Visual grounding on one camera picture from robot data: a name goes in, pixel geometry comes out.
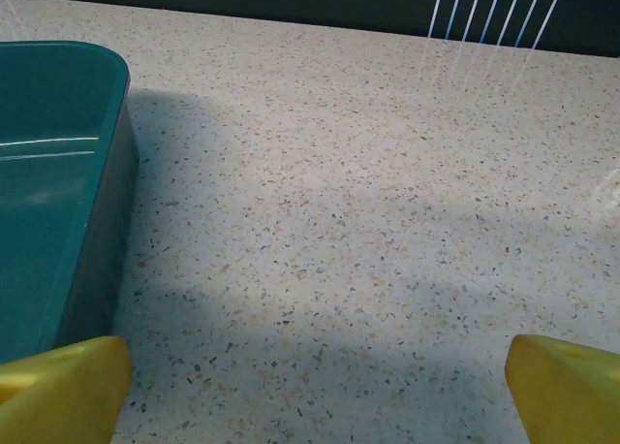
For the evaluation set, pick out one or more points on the teal plastic bin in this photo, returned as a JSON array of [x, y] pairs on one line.
[[48, 182]]

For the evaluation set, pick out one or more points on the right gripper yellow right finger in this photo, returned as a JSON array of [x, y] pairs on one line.
[[571, 395]]

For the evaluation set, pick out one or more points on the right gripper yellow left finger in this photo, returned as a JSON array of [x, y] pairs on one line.
[[63, 395]]

